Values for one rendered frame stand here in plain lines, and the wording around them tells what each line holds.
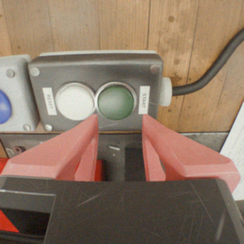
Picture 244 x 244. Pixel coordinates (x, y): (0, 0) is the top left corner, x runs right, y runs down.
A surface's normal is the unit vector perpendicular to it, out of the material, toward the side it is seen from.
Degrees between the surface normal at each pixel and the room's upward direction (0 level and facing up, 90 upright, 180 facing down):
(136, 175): 90
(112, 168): 0
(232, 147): 1
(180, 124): 0
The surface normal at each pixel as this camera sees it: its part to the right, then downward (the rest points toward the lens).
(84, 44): 0.02, 0.58
